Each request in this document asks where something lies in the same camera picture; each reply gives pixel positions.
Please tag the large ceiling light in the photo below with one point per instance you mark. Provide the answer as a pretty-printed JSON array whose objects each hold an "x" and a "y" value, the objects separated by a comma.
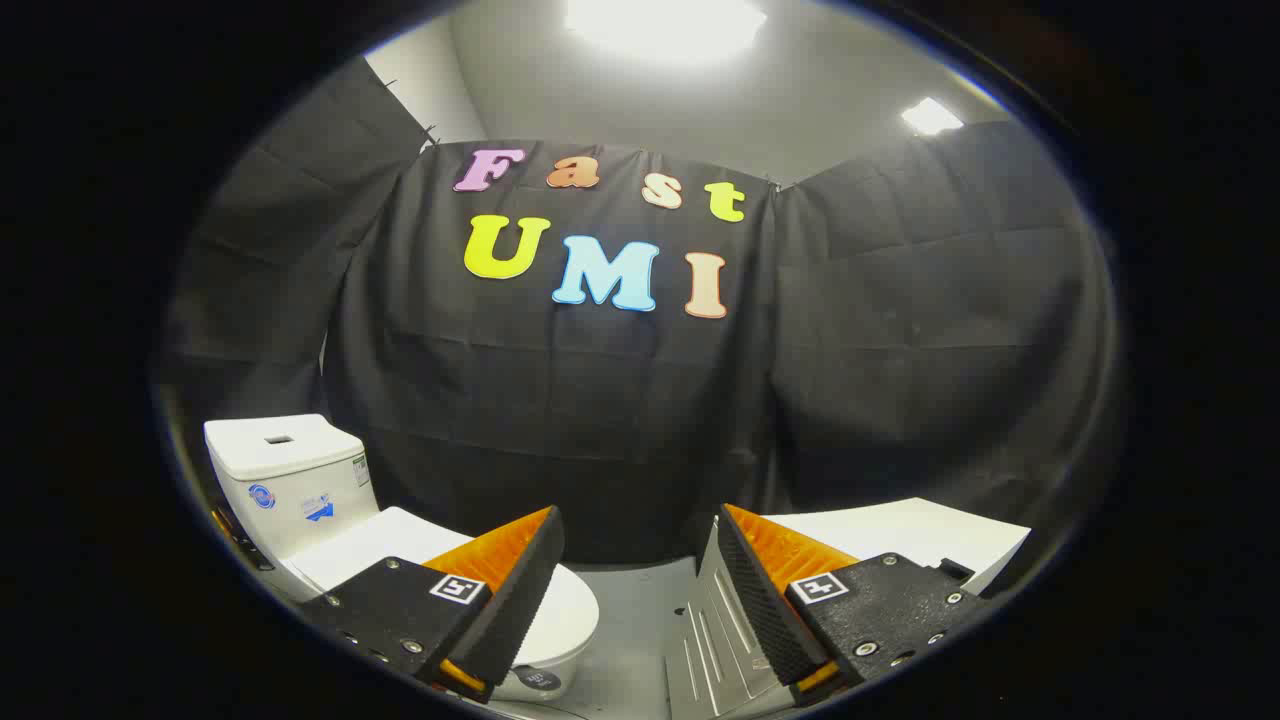
[{"x": 665, "y": 25}]

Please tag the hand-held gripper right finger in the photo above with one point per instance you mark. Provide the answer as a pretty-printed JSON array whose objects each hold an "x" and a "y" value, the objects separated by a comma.
[{"x": 760, "y": 600}]

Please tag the black backdrop cloth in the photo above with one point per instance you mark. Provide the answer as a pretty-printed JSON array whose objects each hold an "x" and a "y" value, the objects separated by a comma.
[{"x": 600, "y": 400}]

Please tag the white toilet lid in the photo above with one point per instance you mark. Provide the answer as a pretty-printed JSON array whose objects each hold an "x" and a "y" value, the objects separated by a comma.
[{"x": 380, "y": 545}]

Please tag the white ceramic toilet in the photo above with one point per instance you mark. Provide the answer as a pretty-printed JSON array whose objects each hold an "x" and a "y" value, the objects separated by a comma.
[{"x": 285, "y": 475}]

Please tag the grey cabinet with white top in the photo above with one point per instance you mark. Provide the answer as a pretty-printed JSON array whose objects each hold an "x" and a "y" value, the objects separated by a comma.
[{"x": 900, "y": 530}]

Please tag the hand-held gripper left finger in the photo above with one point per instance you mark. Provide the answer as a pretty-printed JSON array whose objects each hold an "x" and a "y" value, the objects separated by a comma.
[{"x": 515, "y": 600}]

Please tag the small ceiling light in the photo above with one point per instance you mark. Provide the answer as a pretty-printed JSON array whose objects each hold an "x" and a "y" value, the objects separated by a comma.
[{"x": 931, "y": 116}]

